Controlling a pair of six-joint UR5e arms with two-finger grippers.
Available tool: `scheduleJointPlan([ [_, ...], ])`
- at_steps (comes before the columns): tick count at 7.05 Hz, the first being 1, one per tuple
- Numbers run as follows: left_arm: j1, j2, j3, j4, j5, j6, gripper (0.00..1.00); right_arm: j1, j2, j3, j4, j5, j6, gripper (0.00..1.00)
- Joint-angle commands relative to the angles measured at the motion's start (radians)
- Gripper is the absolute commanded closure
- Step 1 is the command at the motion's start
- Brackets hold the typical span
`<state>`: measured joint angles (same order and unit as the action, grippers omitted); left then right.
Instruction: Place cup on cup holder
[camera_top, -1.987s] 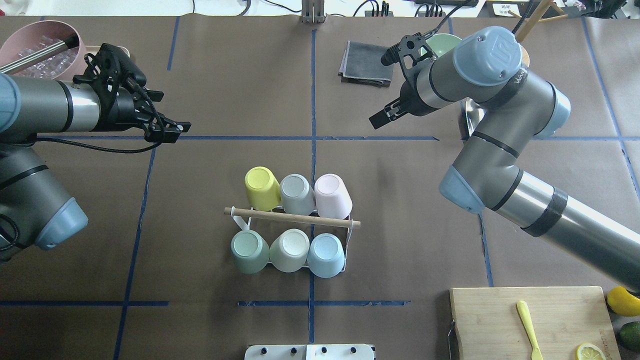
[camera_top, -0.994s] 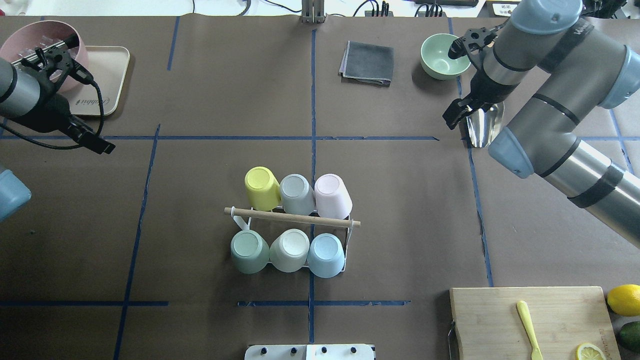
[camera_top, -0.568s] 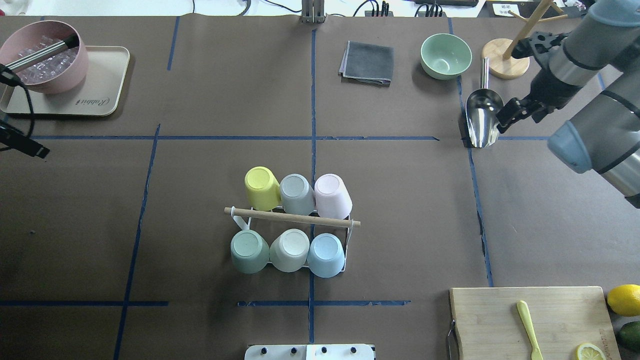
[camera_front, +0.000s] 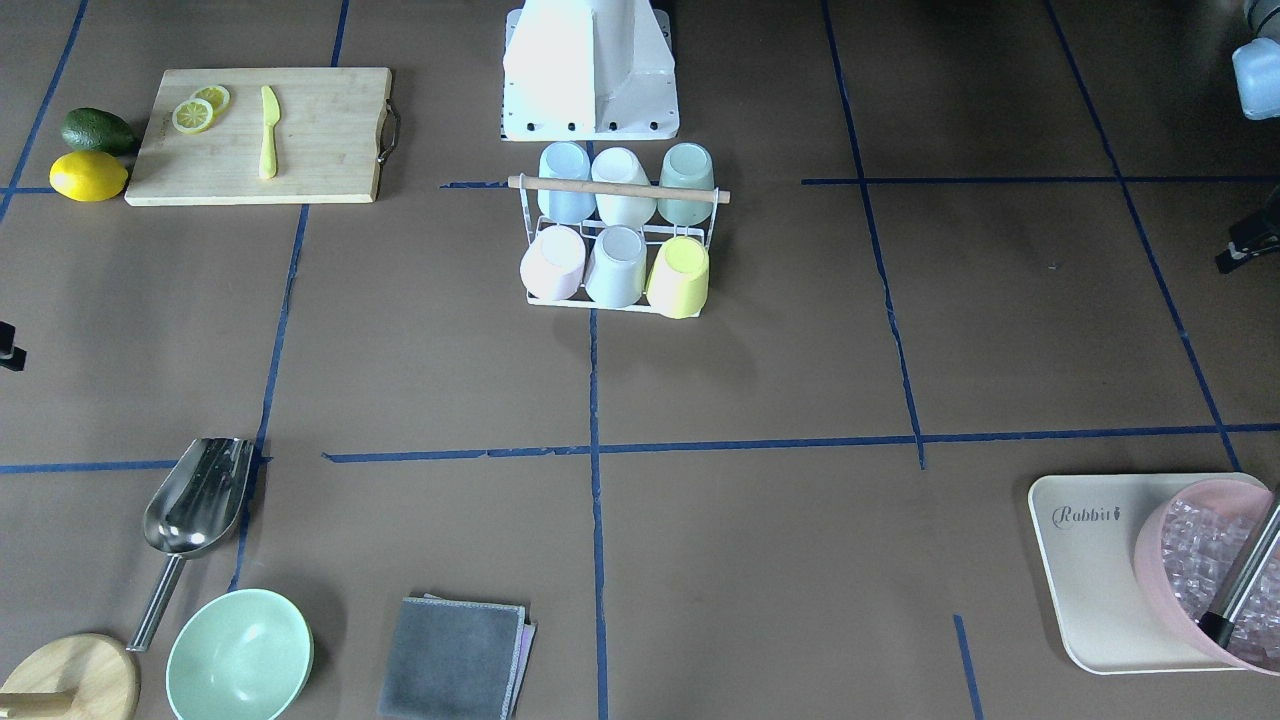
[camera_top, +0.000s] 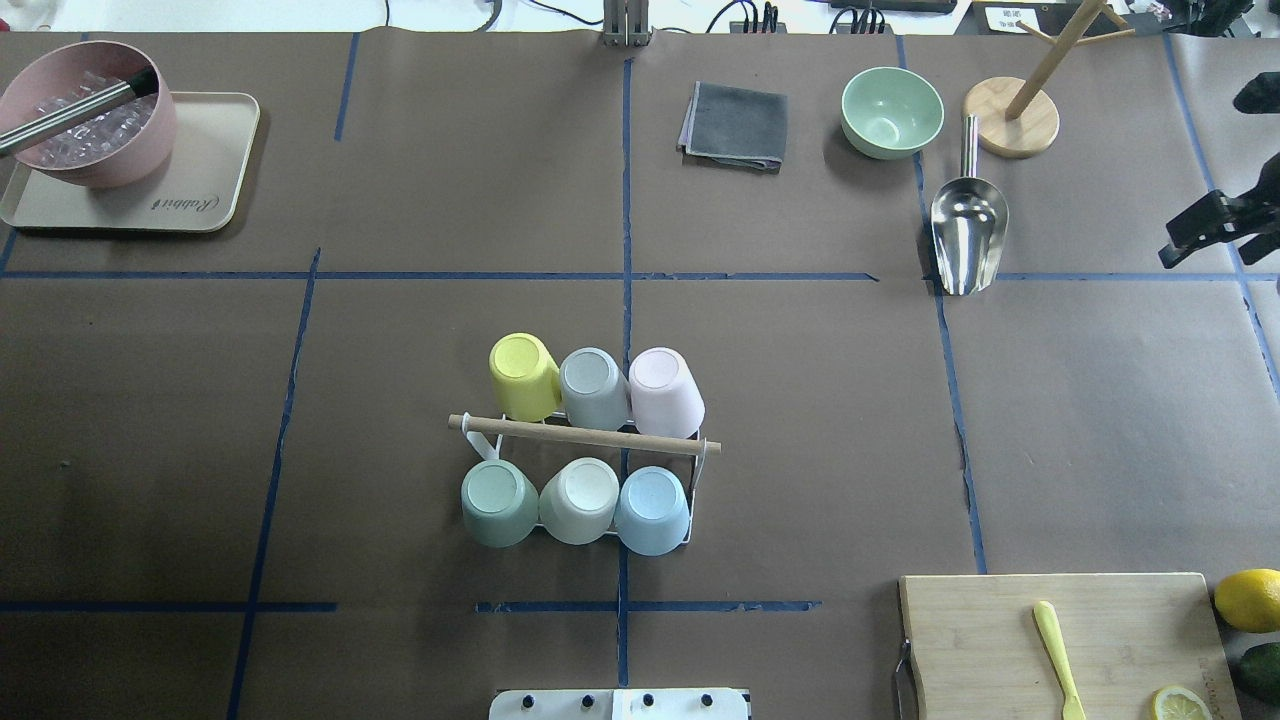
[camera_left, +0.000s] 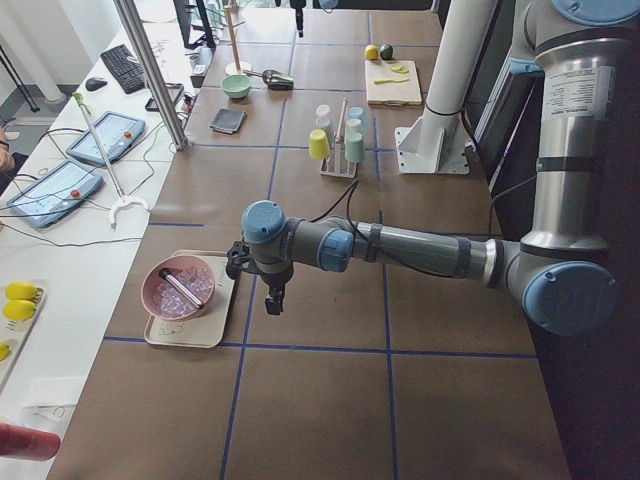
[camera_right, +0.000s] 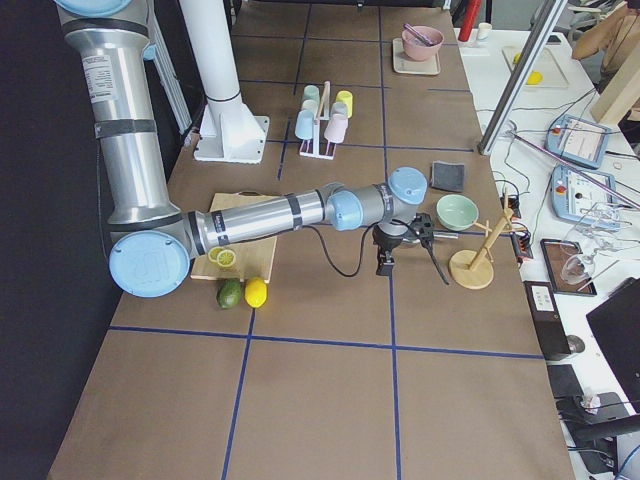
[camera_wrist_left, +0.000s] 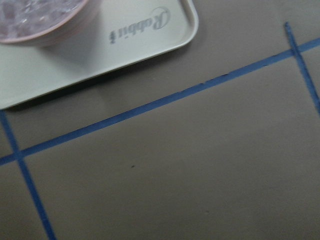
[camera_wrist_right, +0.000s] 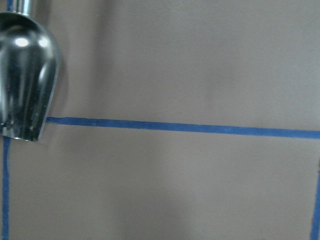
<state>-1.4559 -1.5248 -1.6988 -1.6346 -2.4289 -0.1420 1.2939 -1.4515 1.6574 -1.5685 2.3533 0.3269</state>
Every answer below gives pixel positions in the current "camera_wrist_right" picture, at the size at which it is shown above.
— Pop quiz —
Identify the metal scoop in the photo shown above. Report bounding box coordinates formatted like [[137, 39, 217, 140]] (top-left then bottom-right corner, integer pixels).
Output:
[[0, 0, 60, 142]]

